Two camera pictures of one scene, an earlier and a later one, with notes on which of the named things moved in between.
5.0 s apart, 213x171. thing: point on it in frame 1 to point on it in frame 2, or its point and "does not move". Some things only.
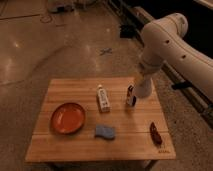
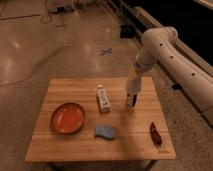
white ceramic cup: x=143 y=86 to x=134 y=81
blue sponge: x=107 y=132 does not move
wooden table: x=92 y=120 does not move
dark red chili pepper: x=155 y=134 does not move
